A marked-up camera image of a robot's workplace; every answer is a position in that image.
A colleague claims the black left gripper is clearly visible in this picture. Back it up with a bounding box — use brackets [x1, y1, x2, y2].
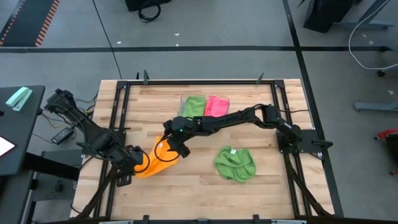
[116, 144, 147, 187]

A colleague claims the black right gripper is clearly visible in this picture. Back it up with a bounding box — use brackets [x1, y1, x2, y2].
[163, 117, 203, 158]

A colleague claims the clear plastic bin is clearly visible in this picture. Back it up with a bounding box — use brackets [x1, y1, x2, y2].
[178, 94, 231, 118]

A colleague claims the green microfiber towel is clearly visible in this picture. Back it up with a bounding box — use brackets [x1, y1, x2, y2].
[213, 146, 256, 184]
[182, 95, 206, 118]

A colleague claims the orange microfiber towel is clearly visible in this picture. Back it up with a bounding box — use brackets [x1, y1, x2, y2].
[134, 135, 182, 179]

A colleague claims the pink microfiber towel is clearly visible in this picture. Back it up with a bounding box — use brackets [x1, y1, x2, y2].
[204, 95, 230, 118]

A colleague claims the black power adapter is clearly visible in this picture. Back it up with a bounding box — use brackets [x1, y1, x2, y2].
[50, 126, 75, 146]

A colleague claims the black desk base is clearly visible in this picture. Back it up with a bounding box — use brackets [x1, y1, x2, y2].
[23, 149, 82, 181]

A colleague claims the black side desk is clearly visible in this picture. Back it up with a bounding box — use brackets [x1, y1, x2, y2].
[0, 85, 46, 177]

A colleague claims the mint green stapler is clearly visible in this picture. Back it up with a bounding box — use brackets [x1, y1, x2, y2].
[5, 86, 34, 112]

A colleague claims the black equipment box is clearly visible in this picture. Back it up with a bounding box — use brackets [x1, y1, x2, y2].
[124, 0, 172, 12]

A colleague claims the black mat orange striped edge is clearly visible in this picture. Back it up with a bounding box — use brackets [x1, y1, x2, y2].
[0, 0, 60, 47]

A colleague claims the black cabinet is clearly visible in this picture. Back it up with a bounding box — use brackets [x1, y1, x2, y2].
[303, 0, 363, 34]

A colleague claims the grey desk foot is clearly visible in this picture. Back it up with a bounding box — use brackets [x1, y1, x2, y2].
[353, 101, 398, 113]

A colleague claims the red chair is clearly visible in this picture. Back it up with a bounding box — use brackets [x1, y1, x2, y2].
[374, 126, 398, 177]

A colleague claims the grey desk leg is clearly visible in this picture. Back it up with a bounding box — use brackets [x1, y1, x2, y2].
[337, 0, 396, 29]

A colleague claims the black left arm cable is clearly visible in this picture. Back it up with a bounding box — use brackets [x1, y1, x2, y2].
[135, 148, 151, 174]

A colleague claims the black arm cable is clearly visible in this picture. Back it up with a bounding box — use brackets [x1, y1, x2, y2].
[154, 134, 181, 163]
[135, 148, 151, 174]

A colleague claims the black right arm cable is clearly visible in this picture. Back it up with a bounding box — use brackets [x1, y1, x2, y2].
[154, 134, 181, 163]

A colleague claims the black looped floor cable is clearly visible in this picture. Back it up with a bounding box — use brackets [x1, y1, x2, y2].
[74, 93, 98, 113]

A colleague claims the yellow floor cable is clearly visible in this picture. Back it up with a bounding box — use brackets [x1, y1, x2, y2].
[42, 112, 94, 129]

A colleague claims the coiled black cable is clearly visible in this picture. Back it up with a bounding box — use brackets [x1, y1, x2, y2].
[137, 2, 162, 23]

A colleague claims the white floor cable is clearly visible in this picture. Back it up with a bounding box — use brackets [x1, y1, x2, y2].
[348, 0, 398, 71]

